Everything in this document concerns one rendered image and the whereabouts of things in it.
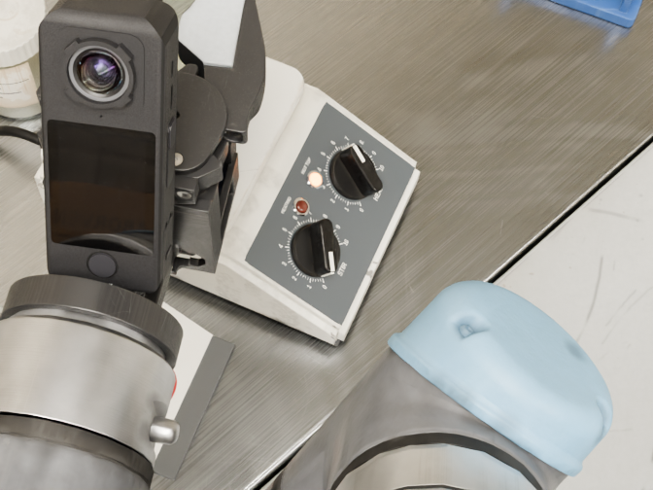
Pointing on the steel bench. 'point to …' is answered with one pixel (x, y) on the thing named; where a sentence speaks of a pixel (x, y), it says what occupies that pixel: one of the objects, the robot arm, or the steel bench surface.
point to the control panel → (363, 254)
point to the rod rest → (607, 10)
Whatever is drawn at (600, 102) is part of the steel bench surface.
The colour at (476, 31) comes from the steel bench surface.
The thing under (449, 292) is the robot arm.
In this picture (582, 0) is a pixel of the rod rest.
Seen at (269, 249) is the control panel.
